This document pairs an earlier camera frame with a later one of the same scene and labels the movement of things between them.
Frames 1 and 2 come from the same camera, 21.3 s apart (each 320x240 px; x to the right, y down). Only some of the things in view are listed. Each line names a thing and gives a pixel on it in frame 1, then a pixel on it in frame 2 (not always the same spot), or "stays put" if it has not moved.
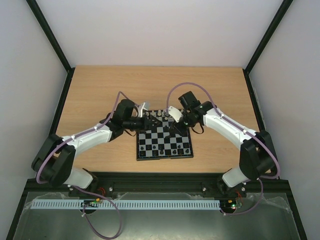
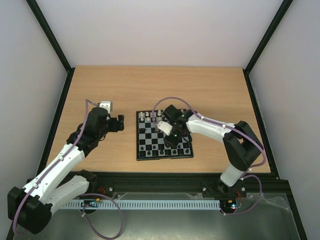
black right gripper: [180, 123] -> [171, 140]
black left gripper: [149, 126] -> [115, 128]
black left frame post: [53, 41] stays put
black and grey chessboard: [159, 140] stays put
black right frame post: [267, 36] stays put
